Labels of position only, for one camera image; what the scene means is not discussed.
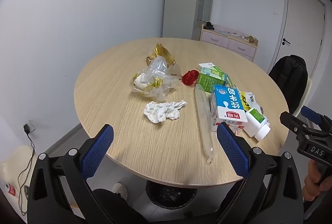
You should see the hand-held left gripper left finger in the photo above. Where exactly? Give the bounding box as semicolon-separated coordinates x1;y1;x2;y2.
27;124;115;224

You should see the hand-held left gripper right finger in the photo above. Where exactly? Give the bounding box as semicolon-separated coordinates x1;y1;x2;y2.
215;122;304;224

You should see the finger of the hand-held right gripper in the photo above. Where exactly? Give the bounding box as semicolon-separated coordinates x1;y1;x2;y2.
280;111;310;137
301;106;332;134

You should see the white bottle with green label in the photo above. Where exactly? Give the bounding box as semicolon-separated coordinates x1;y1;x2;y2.
245;108;271;141

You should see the blue white milk carton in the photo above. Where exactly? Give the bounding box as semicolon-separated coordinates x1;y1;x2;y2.
209;84;247;133

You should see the yellow white snack packet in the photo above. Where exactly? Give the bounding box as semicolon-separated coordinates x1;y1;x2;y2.
239;91;264;113

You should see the white tissue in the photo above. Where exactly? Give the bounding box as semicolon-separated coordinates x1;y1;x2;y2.
144;100;188;124

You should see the green white medicine box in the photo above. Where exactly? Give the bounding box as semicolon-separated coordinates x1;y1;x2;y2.
196;62;230;94

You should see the trash bin with black bag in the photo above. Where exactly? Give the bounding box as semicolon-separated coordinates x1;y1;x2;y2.
145;180;198;210

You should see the clear plastic bag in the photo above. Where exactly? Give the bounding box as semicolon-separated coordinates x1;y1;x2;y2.
130;56;182;101

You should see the gold foil wrapper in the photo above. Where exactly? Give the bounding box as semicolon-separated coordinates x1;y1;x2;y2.
146;43;177;66

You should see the person's right hand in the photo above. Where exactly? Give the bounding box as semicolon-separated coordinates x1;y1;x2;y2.
301;161;328;202

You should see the long clear plastic tube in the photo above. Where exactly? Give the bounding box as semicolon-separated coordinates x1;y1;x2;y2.
194;84;216;163

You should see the black backpack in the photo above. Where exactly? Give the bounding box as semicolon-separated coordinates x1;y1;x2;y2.
268;55;309;115

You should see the person's left white shoe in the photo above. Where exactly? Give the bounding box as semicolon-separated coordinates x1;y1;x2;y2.
113;182;128;201

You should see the red mesh net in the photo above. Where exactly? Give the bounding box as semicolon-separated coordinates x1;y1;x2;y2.
181;70;200;87

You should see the white door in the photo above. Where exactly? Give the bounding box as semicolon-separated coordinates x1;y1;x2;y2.
275;0;327;76

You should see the red white packet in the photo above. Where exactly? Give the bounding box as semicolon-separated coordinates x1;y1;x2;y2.
4;181;17;196

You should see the pink low cabinet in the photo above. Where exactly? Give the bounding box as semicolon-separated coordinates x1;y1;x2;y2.
200;23;259;62

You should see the black cable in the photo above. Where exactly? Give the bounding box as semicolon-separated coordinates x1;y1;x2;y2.
17;133;36;214

